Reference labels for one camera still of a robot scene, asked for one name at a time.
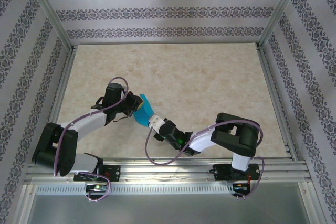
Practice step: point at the blue paper sheet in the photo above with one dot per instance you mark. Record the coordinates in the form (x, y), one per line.
(144, 113)

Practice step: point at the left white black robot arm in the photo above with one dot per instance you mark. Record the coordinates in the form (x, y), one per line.
(86, 124)

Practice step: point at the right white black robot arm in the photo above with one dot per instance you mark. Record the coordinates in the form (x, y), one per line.
(202, 140)

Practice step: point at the grey metal panel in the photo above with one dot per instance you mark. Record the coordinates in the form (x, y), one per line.
(168, 211)

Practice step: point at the small electronics board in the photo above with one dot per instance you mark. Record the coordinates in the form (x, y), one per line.
(97, 187)
(241, 186)

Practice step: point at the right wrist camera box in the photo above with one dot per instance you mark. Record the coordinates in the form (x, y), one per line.
(156, 121)

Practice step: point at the aluminium mounting rail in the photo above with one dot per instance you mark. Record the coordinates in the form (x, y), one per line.
(168, 171)

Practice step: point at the aluminium side rail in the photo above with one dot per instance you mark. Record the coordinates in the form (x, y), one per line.
(65, 77)
(268, 77)

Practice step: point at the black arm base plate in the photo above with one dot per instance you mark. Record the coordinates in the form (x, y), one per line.
(115, 172)
(221, 174)

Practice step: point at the aluminium frame post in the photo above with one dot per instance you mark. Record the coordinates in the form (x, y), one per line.
(279, 11)
(50, 11)

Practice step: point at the aluminium frame bar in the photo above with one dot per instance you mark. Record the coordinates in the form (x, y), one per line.
(25, 205)
(309, 203)

